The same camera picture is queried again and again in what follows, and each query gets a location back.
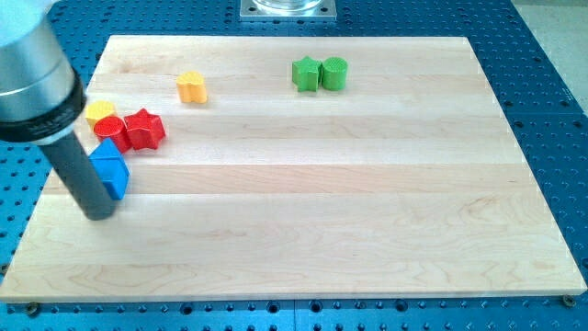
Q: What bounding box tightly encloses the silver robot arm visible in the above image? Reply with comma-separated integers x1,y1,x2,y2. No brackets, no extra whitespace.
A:
1,0,116,221

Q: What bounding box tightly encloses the yellow hexagon block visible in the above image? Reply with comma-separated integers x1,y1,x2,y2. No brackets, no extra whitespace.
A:
85,100,118,131

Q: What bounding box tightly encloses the green star block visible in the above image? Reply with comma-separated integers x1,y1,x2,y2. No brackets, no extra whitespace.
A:
291,56,322,92

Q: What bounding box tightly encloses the green cylinder block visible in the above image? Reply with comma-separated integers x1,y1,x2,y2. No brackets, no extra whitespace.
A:
322,57,348,91

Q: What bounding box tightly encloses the yellow heart block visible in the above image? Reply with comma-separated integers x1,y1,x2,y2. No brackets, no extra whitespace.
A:
175,71,208,104

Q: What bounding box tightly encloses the blue perforated table plate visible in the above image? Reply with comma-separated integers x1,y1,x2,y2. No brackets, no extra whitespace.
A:
1,1,587,330

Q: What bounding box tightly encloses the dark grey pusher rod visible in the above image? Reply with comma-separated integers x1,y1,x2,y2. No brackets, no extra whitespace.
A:
40,131,116,221

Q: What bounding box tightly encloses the red star block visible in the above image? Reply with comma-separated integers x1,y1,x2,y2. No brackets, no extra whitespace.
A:
123,108,166,150

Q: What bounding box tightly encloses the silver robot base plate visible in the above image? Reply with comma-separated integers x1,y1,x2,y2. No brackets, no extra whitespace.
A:
239,0,337,21

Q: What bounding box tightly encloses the wooden board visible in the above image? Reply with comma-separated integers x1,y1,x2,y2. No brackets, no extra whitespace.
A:
1,35,586,302

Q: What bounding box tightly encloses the blue block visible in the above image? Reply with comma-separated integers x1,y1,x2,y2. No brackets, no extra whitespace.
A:
89,138,130,200

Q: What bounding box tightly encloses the red cylinder block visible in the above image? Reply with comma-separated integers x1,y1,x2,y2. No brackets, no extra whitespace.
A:
93,116,132,154

